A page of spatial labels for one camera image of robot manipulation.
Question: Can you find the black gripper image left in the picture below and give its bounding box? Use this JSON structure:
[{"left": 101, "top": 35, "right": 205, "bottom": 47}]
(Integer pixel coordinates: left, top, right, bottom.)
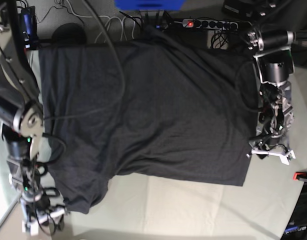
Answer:
[{"left": 25, "top": 192, "right": 67, "bottom": 231}]

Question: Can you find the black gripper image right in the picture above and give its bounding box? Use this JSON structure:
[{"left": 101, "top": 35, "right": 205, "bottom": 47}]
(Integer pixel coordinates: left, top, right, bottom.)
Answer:
[{"left": 248, "top": 133, "right": 289, "bottom": 159}]

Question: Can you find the dark grey t-shirt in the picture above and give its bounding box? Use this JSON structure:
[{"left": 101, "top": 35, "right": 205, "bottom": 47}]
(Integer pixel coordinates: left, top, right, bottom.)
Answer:
[{"left": 38, "top": 27, "right": 258, "bottom": 214}]

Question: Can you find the robot arm image right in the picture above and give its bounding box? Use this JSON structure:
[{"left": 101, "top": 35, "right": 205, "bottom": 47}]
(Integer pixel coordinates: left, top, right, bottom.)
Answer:
[{"left": 241, "top": 0, "right": 307, "bottom": 165}]

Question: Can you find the right red black clamp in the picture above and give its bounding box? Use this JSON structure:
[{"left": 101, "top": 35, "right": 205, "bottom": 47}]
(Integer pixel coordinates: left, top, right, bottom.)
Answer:
[{"left": 293, "top": 171, "right": 307, "bottom": 183}]

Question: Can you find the red black clamp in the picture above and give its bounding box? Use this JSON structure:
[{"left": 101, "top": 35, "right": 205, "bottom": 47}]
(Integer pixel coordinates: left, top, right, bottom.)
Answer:
[
  {"left": 293, "top": 171, "right": 307, "bottom": 183},
  {"left": 18, "top": 6, "right": 39, "bottom": 50}
]

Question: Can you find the light green table cloth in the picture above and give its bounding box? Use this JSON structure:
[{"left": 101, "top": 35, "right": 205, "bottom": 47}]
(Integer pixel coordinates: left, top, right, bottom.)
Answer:
[{"left": 28, "top": 51, "right": 307, "bottom": 240}]

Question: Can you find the black power strip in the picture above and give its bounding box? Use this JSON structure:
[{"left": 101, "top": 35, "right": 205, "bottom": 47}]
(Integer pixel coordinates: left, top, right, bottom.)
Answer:
[{"left": 182, "top": 18, "right": 239, "bottom": 32}]

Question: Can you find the left red black clamp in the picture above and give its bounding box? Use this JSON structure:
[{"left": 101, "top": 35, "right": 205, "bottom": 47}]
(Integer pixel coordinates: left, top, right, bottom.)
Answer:
[{"left": 18, "top": 6, "right": 39, "bottom": 50}]

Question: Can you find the black round stool seat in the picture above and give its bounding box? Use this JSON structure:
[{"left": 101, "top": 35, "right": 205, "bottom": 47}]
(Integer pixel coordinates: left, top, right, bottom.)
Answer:
[{"left": 51, "top": 22, "right": 87, "bottom": 45}]

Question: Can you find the blue box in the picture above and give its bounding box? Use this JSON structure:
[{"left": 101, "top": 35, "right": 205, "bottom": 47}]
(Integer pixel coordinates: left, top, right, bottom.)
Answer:
[{"left": 114, "top": 0, "right": 185, "bottom": 11}]

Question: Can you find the white cable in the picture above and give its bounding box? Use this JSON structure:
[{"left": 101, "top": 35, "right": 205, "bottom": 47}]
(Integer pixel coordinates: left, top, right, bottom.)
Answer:
[{"left": 65, "top": 0, "right": 144, "bottom": 43}]

